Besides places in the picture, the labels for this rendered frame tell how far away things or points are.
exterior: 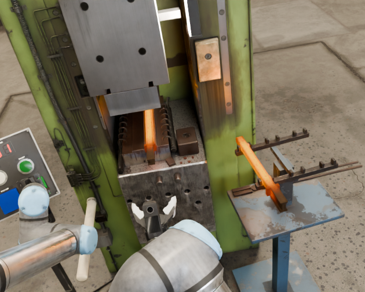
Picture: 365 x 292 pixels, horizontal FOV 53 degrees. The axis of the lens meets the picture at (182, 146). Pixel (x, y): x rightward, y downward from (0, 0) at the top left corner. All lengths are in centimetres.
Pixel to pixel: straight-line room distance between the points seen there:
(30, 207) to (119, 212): 99
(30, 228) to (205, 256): 51
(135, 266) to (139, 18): 82
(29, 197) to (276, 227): 94
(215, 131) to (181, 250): 100
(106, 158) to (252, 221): 72
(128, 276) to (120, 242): 142
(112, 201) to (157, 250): 119
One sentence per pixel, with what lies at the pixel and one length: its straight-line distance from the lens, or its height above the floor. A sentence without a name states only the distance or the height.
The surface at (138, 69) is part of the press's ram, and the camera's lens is 136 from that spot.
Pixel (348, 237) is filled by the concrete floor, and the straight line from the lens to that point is 249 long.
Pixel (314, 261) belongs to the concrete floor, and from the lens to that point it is 235.
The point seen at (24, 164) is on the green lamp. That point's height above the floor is 110.
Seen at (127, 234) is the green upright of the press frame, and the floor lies 32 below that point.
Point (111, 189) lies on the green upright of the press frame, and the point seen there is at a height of 67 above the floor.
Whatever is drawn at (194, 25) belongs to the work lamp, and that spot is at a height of 143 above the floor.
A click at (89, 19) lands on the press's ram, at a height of 154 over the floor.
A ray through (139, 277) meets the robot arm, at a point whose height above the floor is 129.
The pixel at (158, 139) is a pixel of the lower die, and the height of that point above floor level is 99.
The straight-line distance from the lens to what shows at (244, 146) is 149.
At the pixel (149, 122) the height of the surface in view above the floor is 101.
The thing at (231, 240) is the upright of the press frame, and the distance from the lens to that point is 225.
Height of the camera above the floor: 190
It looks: 37 degrees down
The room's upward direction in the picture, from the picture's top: 10 degrees counter-clockwise
